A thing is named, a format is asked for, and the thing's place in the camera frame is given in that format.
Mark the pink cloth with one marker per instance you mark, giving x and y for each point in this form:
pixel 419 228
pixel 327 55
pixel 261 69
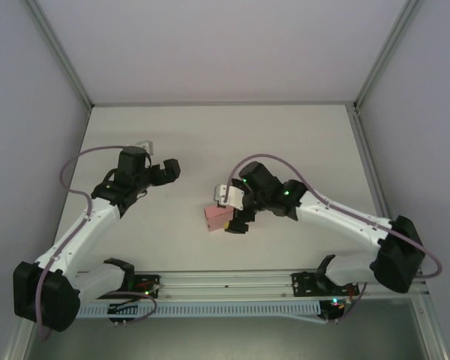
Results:
pixel 215 217

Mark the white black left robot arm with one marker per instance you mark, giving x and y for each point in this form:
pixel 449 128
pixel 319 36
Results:
pixel 78 236

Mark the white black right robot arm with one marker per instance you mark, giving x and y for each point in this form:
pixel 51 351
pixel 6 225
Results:
pixel 341 217

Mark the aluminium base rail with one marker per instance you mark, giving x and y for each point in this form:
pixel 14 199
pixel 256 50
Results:
pixel 225 281

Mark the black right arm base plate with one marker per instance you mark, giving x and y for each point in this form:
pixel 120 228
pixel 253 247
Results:
pixel 303 283

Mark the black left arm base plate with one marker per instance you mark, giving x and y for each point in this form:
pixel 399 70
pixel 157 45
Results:
pixel 150 281

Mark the aluminium side rail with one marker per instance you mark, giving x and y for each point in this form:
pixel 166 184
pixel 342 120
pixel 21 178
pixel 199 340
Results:
pixel 375 180

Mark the aluminium frame post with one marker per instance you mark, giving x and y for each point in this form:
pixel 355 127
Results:
pixel 62 56
pixel 388 56

